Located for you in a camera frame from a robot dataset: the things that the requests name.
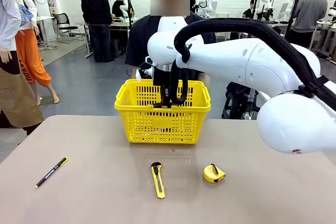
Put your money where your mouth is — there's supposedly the grey background work table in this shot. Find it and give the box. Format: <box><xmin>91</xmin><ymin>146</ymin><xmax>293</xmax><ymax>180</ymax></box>
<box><xmin>83</xmin><ymin>20</ymin><xmax>132</xmax><ymax>59</ymax></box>

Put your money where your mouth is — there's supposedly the yellow tape measure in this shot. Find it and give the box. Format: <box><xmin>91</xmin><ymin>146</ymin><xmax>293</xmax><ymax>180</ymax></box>
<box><xmin>202</xmin><ymin>163</ymin><xmax>226</xmax><ymax>184</ymax></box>

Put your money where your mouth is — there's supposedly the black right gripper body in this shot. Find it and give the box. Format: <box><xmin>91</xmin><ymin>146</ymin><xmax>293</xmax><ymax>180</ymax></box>
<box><xmin>153</xmin><ymin>66</ymin><xmax>173</xmax><ymax>88</ymax></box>

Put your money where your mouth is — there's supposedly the mannequin with light blue shirt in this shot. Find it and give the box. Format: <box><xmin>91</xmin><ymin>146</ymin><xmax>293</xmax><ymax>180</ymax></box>
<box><xmin>0</xmin><ymin>0</ymin><xmax>45</xmax><ymax>136</ymax></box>

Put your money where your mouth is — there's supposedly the person's left forearm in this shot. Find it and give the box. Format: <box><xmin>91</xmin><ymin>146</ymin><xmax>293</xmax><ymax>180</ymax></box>
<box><xmin>198</xmin><ymin>72</ymin><xmax>211</xmax><ymax>88</ymax></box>

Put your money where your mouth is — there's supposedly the black mesh office chair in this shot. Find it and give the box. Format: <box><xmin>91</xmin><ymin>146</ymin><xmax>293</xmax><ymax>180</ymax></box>
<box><xmin>54</xmin><ymin>13</ymin><xmax>85</xmax><ymax>45</ymax></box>

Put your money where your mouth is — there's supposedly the yellow utility knife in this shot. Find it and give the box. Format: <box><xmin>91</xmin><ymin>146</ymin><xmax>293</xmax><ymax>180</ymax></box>
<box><xmin>150</xmin><ymin>161</ymin><xmax>166</xmax><ymax>199</ymax></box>

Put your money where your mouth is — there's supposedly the yellow plastic shopping basket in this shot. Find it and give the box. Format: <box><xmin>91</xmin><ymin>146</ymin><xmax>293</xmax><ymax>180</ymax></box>
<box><xmin>113</xmin><ymin>78</ymin><xmax>212</xmax><ymax>145</ymax></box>

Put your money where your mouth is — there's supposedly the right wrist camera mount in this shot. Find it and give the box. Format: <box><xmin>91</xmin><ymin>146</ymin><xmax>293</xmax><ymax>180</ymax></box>
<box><xmin>135</xmin><ymin>62</ymin><xmax>154</xmax><ymax>81</ymax></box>

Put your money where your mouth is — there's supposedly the man in grey sweater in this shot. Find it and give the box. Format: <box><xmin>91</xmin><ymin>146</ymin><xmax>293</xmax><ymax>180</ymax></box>
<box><xmin>291</xmin><ymin>0</ymin><xmax>329</xmax><ymax>49</ymax></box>

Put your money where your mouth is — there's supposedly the man in black coat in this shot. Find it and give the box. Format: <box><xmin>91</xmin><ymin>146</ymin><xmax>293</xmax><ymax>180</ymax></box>
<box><xmin>80</xmin><ymin>0</ymin><xmax>113</xmax><ymax>63</ymax></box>

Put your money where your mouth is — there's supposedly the mannequin with orange trousers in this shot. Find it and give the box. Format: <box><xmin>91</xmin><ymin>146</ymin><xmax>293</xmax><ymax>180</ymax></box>
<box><xmin>12</xmin><ymin>0</ymin><xmax>60</xmax><ymax>105</ymax></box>

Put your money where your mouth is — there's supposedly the black yellow pen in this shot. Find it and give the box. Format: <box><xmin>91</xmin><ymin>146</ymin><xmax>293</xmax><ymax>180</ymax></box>
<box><xmin>35</xmin><ymin>156</ymin><xmax>69</xmax><ymax>189</ymax></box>

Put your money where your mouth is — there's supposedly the black corrugated cable conduit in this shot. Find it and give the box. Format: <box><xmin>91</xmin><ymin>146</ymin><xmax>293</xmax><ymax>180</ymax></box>
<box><xmin>169</xmin><ymin>18</ymin><xmax>336</xmax><ymax>111</ymax></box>

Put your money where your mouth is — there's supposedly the person in navy t-shirt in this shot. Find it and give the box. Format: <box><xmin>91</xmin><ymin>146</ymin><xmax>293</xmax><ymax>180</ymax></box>
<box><xmin>124</xmin><ymin>0</ymin><xmax>217</xmax><ymax>82</ymax></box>

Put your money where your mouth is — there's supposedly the seated person in black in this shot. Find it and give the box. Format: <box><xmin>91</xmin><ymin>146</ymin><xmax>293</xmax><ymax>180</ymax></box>
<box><xmin>243</xmin><ymin>0</ymin><xmax>259</xmax><ymax>20</ymax></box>

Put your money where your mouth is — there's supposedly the black bag under table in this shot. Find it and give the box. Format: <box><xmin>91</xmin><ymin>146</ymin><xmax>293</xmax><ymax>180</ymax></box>
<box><xmin>225</xmin><ymin>81</ymin><xmax>259</xmax><ymax>120</ymax></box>

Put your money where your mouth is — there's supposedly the person's right forearm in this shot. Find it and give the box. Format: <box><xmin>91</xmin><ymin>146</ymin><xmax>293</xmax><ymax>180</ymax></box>
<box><xmin>130</xmin><ymin>64</ymin><xmax>142</xmax><ymax>79</ymax></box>

